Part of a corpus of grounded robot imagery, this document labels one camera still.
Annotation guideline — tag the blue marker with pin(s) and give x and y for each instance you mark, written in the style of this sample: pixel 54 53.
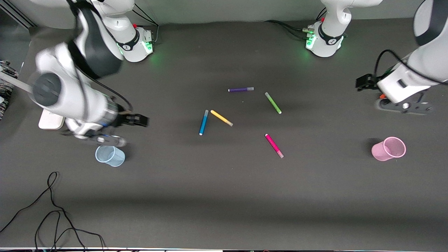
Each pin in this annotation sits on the blue marker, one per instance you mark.
pixel 203 122

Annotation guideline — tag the pink marker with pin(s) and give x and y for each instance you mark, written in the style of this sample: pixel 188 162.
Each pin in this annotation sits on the pink marker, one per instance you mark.
pixel 274 145

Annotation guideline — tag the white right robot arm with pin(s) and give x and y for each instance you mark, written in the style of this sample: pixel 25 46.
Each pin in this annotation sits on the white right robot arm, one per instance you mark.
pixel 87 35

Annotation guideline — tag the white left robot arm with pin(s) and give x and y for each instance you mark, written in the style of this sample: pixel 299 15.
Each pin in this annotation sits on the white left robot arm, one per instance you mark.
pixel 329 38

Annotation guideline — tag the blue mesh cup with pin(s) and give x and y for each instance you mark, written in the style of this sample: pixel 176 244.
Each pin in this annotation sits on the blue mesh cup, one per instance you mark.
pixel 110 156

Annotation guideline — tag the white desk stand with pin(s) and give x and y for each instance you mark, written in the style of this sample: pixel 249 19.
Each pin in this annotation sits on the white desk stand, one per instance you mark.
pixel 50 120

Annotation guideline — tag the pink mesh cup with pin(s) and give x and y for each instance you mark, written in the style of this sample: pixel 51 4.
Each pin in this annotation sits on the pink mesh cup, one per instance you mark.
pixel 386 149

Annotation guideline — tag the yellow marker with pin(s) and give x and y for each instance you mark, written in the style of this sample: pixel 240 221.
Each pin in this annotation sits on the yellow marker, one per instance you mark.
pixel 221 118

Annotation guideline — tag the green marker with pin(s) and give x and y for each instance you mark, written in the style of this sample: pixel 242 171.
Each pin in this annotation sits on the green marker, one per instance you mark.
pixel 273 103

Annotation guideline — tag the patterned cloth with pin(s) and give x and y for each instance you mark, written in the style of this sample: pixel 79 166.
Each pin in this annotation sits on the patterned cloth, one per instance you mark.
pixel 5 87

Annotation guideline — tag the purple marker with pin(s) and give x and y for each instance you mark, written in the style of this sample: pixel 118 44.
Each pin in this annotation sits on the purple marker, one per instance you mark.
pixel 239 89

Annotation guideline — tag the aluminium frame rail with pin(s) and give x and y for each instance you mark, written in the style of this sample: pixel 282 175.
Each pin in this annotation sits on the aluminium frame rail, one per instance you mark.
pixel 21 18

